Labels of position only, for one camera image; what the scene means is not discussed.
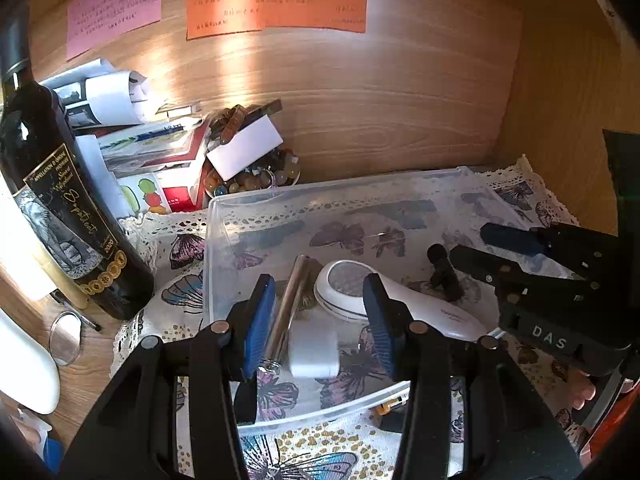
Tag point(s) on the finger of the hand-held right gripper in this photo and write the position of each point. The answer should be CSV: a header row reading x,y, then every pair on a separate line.
x,y
510,240
480,265

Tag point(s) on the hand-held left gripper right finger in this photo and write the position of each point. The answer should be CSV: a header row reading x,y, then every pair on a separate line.
x,y
381,332

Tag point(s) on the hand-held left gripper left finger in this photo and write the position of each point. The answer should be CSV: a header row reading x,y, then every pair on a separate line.
x,y
260,322

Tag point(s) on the small black clip microphone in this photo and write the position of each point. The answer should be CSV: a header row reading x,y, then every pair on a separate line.
x,y
445,275

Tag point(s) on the white lint remover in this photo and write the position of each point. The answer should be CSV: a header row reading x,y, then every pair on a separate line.
x,y
340,285

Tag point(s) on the clear plastic storage box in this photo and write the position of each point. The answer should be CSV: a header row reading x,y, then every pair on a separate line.
x,y
280,210

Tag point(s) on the person's right hand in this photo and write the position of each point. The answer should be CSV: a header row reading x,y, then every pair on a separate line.
x,y
582,385

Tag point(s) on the silver metal tube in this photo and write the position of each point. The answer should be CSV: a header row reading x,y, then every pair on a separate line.
x,y
290,300

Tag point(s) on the white charger adapter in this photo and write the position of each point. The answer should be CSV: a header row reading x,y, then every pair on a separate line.
x,y
312,350

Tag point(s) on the small orange black item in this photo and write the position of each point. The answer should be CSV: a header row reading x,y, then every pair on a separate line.
x,y
390,410

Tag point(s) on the butterfly print lace cloth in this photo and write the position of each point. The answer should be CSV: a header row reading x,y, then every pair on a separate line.
x,y
310,442

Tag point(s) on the bowl of stone beads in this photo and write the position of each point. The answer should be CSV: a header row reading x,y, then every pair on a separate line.
x,y
280,170

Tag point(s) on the red and white carton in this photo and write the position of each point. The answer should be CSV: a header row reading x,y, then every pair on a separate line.
x,y
180,180

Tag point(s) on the blank white card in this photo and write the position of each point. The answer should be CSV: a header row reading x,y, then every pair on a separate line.
x,y
245,147

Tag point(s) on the black pen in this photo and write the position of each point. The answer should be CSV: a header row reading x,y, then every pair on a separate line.
x,y
80,312

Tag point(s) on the small round mirror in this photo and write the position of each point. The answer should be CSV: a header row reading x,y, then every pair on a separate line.
x,y
65,339

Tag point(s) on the stack of printed booklets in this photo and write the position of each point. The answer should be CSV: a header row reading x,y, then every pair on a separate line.
x,y
145,142

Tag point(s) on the white curved plastic object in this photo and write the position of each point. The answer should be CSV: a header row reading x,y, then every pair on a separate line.
x,y
27,365

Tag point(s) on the dark wine bottle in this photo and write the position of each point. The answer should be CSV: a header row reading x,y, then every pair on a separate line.
x,y
50,160

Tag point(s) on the rolled white paper sheet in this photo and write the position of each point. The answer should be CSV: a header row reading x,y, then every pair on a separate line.
x,y
110,95

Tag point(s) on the orange paper note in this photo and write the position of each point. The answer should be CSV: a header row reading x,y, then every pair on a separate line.
x,y
225,12
320,7

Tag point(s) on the pink paper note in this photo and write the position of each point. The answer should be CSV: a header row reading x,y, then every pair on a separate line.
x,y
115,5

